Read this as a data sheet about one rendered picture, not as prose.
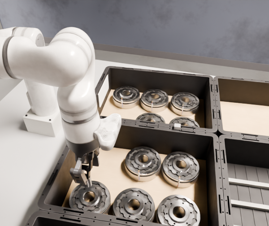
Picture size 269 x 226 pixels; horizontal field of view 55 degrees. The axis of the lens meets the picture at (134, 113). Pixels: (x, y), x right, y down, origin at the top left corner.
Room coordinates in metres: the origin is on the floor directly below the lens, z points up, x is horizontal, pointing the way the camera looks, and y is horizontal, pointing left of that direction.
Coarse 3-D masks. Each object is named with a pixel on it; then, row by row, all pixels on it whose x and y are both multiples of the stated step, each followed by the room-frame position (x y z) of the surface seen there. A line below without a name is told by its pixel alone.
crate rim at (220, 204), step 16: (144, 128) 0.53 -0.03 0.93; (160, 128) 0.53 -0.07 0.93; (64, 160) 0.42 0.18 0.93; (48, 192) 0.33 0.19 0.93; (48, 208) 0.29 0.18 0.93; (64, 208) 0.29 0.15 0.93; (224, 208) 0.29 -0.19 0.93; (128, 224) 0.25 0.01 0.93; (144, 224) 0.25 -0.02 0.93; (160, 224) 0.25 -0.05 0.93; (224, 224) 0.25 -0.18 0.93
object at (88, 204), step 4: (88, 188) 0.38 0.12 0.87; (92, 188) 0.38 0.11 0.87; (84, 192) 0.36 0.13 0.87; (88, 192) 0.37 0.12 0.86; (92, 192) 0.37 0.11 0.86; (96, 192) 0.36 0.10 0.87; (80, 196) 0.35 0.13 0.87; (96, 196) 0.35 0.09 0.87; (80, 200) 0.34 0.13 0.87; (84, 200) 0.34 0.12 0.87; (96, 200) 0.34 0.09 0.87; (84, 204) 0.33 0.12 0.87; (88, 204) 0.33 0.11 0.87; (92, 204) 0.33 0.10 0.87
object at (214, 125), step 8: (104, 72) 0.83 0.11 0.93; (152, 72) 0.83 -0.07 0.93; (160, 72) 0.83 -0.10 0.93; (168, 72) 0.83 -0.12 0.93; (176, 72) 0.83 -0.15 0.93; (96, 88) 0.72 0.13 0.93; (128, 120) 0.56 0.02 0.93; (136, 120) 0.56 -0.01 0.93; (216, 120) 0.56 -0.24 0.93; (184, 128) 0.53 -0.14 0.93; (192, 128) 0.53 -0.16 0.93; (200, 128) 0.53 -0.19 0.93; (216, 128) 0.53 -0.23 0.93
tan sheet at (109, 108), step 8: (112, 96) 0.81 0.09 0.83; (168, 96) 0.81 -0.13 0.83; (104, 104) 0.76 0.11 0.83; (112, 104) 0.76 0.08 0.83; (168, 104) 0.76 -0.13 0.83; (200, 104) 0.76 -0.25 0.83; (104, 112) 0.72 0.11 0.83; (112, 112) 0.72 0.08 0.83; (120, 112) 0.72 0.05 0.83; (128, 112) 0.72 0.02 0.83; (136, 112) 0.72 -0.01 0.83; (144, 112) 0.72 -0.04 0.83; (160, 112) 0.72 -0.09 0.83; (168, 112) 0.72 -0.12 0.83; (200, 112) 0.72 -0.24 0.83; (168, 120) 0.67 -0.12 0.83; (200, 120) 0.67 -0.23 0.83
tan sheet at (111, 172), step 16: (112, 160) 0.50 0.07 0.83; (96, 176) 0.44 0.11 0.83; (112, 176) 0.44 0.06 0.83; (128, 176) 0.44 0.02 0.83; (160, 176) 0.44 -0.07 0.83; (112, 192) 0.39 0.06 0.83; (160, 192) 0.39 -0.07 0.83; (176, 192) 0.39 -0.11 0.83; (192, 192) 0.39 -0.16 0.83; (112, 208) 0.34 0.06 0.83
